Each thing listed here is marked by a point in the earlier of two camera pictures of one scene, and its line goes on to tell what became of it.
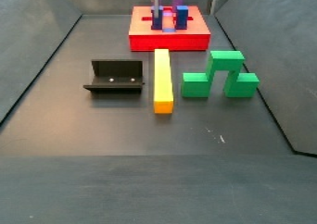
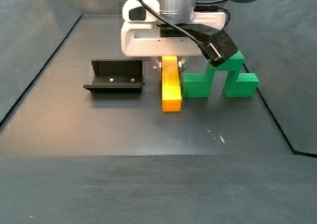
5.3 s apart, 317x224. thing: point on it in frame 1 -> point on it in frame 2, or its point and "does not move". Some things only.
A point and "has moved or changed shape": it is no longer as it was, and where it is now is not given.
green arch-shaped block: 242,84 does not move
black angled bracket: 116,75 does not move
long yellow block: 162,81 has moved or changed shape
